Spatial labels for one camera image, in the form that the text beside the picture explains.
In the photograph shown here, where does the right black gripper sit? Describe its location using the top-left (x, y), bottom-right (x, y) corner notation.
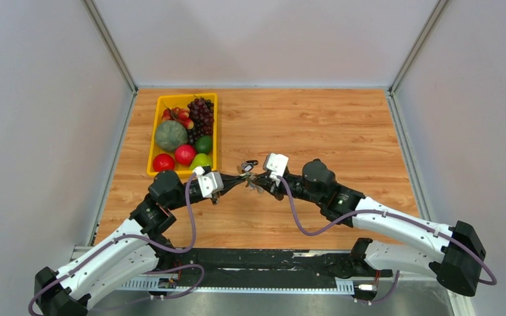
top-left (252, 171), bottom-right (323, 205)

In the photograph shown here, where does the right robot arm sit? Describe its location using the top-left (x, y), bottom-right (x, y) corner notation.
top-left (198, 153), bottom-right (497, 297)

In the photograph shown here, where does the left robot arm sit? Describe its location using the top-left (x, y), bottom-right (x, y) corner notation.
top-left (28, 167), bottom-right (250, 315)

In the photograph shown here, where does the light green pear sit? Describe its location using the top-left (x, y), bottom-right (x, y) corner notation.
top-left (189, 153), bottom-right (213, 171)

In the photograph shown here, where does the dark green lime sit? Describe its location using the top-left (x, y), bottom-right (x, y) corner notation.
top-left (194, 135), bottom-right (213, 155)

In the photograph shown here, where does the red pomegranate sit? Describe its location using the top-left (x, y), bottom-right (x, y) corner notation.
top-left (174, 144), bottom-right (196, 166)

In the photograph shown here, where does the red apple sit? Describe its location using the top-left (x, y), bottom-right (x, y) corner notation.
top-left (152, 153), bottom-right (175, 172)

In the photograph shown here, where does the green netted melon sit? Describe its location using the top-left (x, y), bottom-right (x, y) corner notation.
top-left (154, 120), bottom-right (188, 153)

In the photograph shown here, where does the dark red grape bunch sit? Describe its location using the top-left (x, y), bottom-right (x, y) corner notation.
top-left (187, 97), bottom-right (214, 145)

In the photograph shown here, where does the red peach cluster with stem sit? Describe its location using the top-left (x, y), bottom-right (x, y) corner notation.
top-left (161, 107), bottom-right (194, 130)

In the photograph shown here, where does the yellow plastic tray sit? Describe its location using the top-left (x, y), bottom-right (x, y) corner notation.
top-left (146, 93), bottom-right (218, 178)

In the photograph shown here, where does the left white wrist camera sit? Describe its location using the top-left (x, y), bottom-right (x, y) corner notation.
top-left (193, 165), bottom-right (224, 198)

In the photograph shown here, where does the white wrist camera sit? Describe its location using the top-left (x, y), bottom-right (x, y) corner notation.
top-left (262, 153), bottom-right (289, 183)
top-left (193, 165), bottom-right (224, 198)

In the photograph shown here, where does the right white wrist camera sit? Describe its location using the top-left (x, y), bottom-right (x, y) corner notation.
top-left (262, 153), bottom-right (289, 183)

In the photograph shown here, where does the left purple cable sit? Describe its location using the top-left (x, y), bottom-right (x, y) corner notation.
top-left (28, 172), bottom-right (206, 316)

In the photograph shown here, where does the purple cable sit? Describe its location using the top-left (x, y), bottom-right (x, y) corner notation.
top-left (28, 172), bottom-right (206, 316)
top-left (279, 174), bottom-right (497, 305)

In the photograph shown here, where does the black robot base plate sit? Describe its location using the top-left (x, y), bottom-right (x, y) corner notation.
top-left (148, 248), bottom-right (393, 291)

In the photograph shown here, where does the aluminium frame post left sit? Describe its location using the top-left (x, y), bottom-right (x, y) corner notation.
top-left (82, 0), bottom-right (138, 95)

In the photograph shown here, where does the aluminium frame post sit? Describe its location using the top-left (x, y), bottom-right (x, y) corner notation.
top-left (389, 0), bottom-right (450, 95)
top-left (82, 0), bottom-right (138, 95)

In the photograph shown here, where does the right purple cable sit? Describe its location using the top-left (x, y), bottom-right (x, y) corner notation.
top-left (279, 174), bottom-right (497, 305)

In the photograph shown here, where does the aluminium frame post right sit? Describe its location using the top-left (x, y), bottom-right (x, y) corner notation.
top-left (389, 0), bottom-right (450, 95)

